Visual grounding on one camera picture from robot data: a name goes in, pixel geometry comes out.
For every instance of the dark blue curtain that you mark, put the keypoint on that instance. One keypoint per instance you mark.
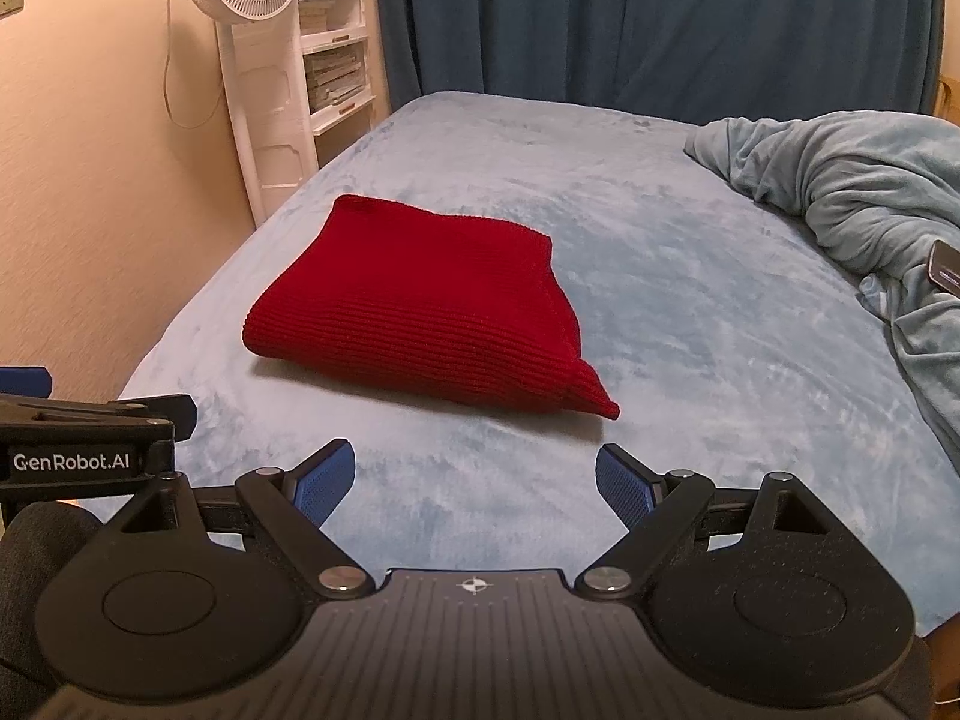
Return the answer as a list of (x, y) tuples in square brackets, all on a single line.
[(686, 60)]

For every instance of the grey-blue crumpled blanket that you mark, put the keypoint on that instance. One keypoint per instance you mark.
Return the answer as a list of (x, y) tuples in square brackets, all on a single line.
[(878, 190)]

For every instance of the light blue bed sheet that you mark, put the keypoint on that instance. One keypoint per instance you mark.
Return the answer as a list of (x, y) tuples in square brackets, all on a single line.
[(732, 346)]

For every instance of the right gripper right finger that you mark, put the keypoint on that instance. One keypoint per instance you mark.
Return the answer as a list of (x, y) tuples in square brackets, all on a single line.
[(760, 594)]

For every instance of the white shelf unit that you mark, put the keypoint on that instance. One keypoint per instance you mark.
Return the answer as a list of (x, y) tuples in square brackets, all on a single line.
[(341, 55)]

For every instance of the red knit sweater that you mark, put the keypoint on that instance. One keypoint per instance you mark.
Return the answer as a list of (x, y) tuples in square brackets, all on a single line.
[(456, 307)]

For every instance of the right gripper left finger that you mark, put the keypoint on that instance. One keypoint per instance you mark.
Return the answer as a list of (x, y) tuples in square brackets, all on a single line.
[(188, 591)]

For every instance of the white standing fan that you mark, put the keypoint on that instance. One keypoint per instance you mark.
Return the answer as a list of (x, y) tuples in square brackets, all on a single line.
[(265, 91)]

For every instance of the black smartphone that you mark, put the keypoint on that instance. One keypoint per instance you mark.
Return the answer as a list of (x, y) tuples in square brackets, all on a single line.
[(944, 267)]

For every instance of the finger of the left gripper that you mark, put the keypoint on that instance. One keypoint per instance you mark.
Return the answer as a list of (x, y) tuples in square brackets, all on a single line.
[(25, 381)]

